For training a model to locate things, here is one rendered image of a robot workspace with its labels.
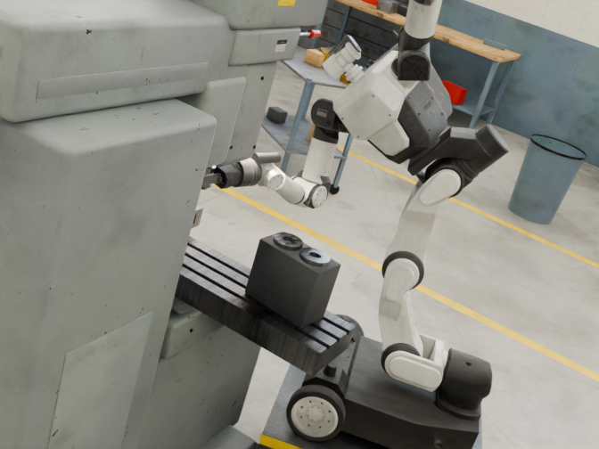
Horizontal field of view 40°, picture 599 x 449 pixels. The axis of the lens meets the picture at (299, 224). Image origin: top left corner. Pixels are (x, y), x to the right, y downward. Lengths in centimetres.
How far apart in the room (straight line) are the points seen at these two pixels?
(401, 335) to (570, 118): 701
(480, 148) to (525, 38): 716
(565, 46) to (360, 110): 718
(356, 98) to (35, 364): 130
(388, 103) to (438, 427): 112
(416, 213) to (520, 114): 719
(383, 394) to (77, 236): 155
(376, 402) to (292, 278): 73
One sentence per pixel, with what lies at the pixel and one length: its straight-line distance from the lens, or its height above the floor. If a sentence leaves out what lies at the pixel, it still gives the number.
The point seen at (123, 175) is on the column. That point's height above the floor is 147.
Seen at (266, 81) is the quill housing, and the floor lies 157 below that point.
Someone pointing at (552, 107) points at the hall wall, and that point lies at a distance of 977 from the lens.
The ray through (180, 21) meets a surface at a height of 175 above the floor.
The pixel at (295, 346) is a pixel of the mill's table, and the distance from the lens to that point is 235.
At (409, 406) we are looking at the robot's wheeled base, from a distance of 298.
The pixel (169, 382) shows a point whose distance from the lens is 259.
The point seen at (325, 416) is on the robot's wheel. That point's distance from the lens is 288.
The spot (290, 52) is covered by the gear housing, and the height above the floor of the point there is 166.
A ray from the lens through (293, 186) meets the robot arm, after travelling 274.
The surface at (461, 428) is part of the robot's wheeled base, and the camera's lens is 298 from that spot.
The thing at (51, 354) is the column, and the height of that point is 107.
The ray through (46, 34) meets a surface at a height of 174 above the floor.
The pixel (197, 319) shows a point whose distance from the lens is 249.
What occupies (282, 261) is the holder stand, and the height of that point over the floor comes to 112.
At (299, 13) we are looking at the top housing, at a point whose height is 177.
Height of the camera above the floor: 216
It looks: 23 degrees down
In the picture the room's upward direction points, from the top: 17 degrees clockwise
